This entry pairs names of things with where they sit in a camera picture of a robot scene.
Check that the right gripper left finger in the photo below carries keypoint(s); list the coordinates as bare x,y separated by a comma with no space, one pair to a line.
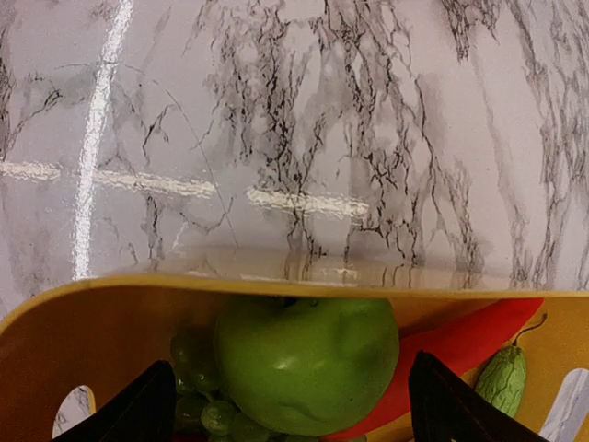
142,411

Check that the green toy grapes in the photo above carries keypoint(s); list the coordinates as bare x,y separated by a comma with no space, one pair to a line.
204,409

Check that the green toy pepper front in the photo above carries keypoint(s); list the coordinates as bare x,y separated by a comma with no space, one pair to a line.
306,366

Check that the yellow plastic basket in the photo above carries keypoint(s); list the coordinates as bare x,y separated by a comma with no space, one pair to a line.
102,333

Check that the orange toy carrot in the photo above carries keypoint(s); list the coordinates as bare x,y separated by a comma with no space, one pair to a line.
462,344

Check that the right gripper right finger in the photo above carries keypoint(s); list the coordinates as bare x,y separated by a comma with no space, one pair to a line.
445,408

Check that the green toy bitter gourd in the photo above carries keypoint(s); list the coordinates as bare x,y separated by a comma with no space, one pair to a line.
502,381

